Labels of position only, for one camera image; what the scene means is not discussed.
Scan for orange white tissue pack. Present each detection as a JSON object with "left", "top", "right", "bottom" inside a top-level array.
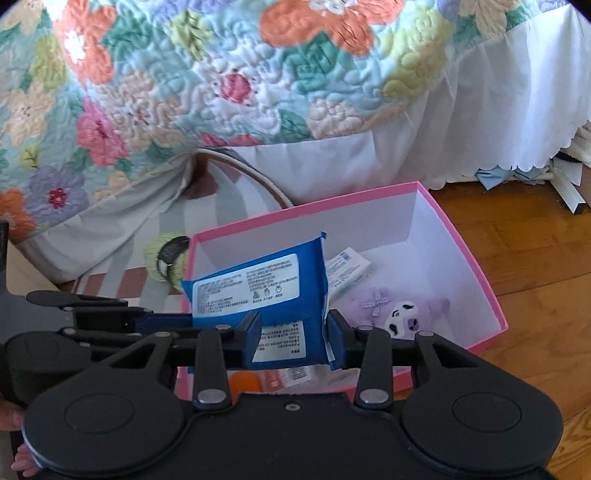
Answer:
[{"left": 228, "top": 367, "right": 319, "bottom": 394}]

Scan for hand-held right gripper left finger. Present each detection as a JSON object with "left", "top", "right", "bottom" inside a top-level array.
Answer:
[{"left": 108, "top": 310, "right": 262, "bottom": 411}]

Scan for white boards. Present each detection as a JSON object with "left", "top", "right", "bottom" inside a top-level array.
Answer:
[{"left": 549, "top": 121, "right": 591, "bottom": 215}]

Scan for small white blue box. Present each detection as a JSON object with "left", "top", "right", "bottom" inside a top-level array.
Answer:
[{"left": 323, "top": 247, "right": 373, "bottom": 297}]

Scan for purple plush toy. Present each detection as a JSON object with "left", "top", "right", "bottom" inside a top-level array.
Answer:
[{"left": 344, "top": 286, "right": 451, "bottom": 341}]

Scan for blue wet wipes packet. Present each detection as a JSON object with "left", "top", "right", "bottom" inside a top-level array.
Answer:
[{"left": 181, "top": 231, "right": 334, "bottom": 371}]

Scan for blue grey paper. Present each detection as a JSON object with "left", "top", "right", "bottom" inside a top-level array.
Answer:
[{"left": 475, "top": 165, "right": 552, "bottom": 191}]

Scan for striped checked rug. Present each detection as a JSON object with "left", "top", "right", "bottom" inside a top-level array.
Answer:
[{"left": 74, "top": 147, "right": 295, "bottom": 315}]

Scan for white bed skirt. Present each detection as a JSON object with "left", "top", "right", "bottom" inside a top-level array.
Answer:
[{"left": 18, "top": 9, "right": 591, "bottom": 284}]

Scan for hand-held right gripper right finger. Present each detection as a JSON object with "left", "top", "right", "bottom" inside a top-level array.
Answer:
[{"left": 327, "top": 308, "right": 483, "bottom": 408}]

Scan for person's left hand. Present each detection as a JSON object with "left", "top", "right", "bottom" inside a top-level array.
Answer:
[{"left": 0, "top": 399, "right": 38, "bottom": 477}]

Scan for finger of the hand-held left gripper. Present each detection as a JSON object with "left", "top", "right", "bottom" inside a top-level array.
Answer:
[
  {"left": 59, "top": 328, "right": 160, "bottom": 352},
  {"left": 25, "top": 290, "right": 195, "bottom": 334}
]

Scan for green yarn ball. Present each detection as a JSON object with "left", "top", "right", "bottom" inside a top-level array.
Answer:
[{"left": 144, "top": 234, "right": 192, "bottom": 292}]

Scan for pink cardboard box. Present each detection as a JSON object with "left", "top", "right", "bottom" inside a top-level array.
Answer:
[{"left": 175, "top": 181, "right": 509, "bottom": 403}]

